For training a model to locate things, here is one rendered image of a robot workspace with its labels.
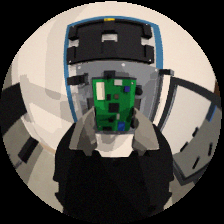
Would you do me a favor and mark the green circuit board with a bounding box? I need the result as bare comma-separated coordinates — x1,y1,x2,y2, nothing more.
92,79,136,131

